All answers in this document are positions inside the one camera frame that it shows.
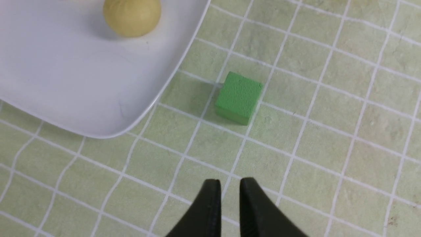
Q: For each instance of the green cube block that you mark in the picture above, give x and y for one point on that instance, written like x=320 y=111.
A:
x=238 y=98

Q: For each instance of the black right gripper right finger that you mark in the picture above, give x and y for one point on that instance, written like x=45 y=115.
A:
x=259 y=216

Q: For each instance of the green checked tablecloth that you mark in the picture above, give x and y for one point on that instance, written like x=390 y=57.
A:
x=334 y=140

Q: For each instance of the yellow steamed bun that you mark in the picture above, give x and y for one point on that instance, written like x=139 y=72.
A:
x=132 y=18

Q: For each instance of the white square plate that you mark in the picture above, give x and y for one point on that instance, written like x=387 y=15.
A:
x=61 y=63

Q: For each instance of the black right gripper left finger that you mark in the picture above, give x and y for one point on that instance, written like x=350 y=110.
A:
x=203 y=217

